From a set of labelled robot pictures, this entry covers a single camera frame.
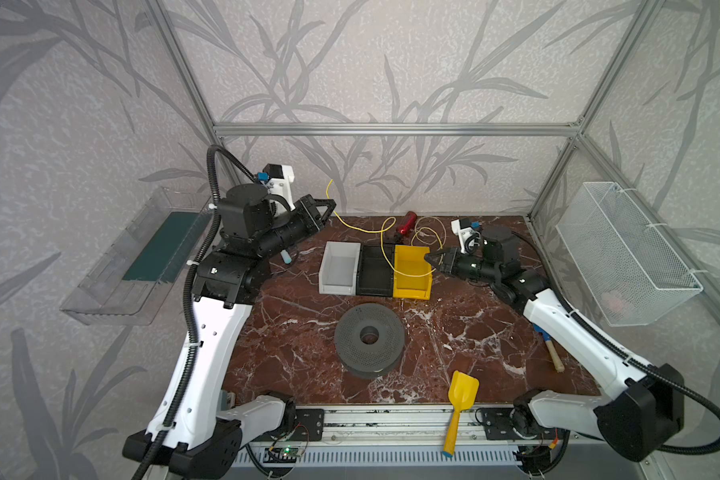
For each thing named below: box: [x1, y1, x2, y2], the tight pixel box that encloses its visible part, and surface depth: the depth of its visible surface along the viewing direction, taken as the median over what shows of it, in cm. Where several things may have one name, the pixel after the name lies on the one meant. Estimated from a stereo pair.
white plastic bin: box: [319, 241, 361, 296], surface depth 104 cm
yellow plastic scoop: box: [442, 370, 480, 458], surface depth 79 cm
